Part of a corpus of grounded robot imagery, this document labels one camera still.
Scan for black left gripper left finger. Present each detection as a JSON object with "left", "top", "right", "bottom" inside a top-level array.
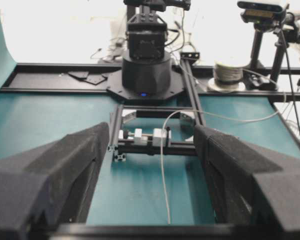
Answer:
[{"left": 0, "top": 122, "right": 110, "bottom": 240}]

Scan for black long aluminium rail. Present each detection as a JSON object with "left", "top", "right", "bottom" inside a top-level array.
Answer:
[{"left": 180, "top": 58, "right": 206, "bottom": 126}]

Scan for white wire spool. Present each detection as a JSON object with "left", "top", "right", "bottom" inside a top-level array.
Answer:
[{"left": 207, "top": 60, "right": 246, "bottom": 94}]

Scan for grey depth camera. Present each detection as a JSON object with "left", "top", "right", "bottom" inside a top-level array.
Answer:
[{"left": 237, "top": 0, "right": 290, "bottom": 24}]

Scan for black aluminium frame fixture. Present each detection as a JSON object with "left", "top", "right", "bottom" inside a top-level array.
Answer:
[{"left": 107, "top": 104, "right": 204, "bottom": 162}]

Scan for white clamp block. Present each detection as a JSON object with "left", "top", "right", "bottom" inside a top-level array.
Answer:
[{"left": 118, "top": 128, "right": 172, "bottom": 147}]

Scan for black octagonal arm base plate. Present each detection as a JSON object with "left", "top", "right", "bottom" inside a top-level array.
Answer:
[{"left": 106, "top": 67, "right": 185, "bottom": 105}]

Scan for black loose bracket plates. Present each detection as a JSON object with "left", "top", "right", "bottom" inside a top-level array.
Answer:
[{"left": 67, "top": 71, "right": 108, "bottom": 86}]

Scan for black camera stand post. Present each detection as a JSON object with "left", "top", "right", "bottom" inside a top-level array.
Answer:
[{"left": 249, "top": 23, "right": 265, "bottom": 70}]

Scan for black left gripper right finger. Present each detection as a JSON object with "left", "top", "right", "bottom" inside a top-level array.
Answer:
[{"left": 194, "top": 125, "right": 300, "bottom": 235}]

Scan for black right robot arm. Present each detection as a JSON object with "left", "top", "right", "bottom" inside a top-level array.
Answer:
[{"left": 121, "top": 0, "right": 191, "bottom": 97}]

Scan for thin white wire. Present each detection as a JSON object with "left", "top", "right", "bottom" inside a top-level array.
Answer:
[{"left": 160, "top": 62, "right": 287, "bottom": 225}]

